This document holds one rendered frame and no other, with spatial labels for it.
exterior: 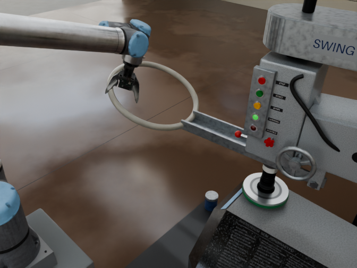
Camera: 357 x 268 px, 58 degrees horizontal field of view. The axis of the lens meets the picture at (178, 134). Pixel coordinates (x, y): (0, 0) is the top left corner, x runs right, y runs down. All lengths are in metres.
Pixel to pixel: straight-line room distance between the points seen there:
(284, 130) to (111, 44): 0.70
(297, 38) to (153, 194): 1.92
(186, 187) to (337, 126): 1.78
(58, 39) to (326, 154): 0.98
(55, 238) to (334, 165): 1.12
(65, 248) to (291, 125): 0.99
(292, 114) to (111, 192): 1.88
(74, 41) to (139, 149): 2.23
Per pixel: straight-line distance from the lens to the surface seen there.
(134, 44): 1.16
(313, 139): 1.27
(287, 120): 1.25
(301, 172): 1.42
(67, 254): 1.40
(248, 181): 1.63
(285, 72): 1.18
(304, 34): 1.13
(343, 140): 1.25
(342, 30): 1.10
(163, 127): 1.52
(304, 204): 1.68
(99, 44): 1.11
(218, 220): 1.59
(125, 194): 2.75
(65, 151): 3.31
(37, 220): 1.55
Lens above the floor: 1.96
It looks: 35 degrees down
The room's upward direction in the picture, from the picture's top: 1 degrees clockwise
